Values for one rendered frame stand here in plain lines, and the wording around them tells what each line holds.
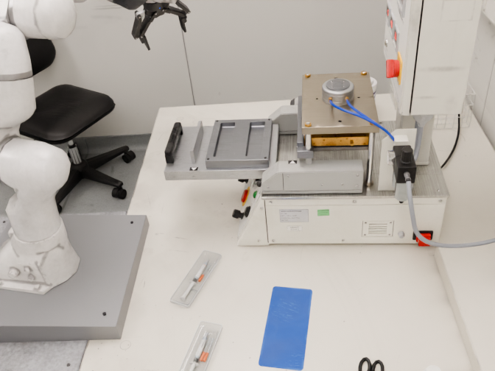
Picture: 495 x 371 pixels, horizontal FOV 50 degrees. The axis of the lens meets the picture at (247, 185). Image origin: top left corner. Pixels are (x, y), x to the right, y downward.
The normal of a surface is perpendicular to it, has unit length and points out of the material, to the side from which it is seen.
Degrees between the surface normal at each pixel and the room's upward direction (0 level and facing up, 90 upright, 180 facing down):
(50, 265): 85
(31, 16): 72
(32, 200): 109
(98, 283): 4
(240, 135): 0
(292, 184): 90
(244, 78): 90
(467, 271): 0
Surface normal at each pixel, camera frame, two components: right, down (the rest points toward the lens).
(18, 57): 0.88, 0.07
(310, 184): -0.08, 0.63
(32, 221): 0.26, 0.60
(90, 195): -0.09, -0.78
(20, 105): 0.66, 0.32
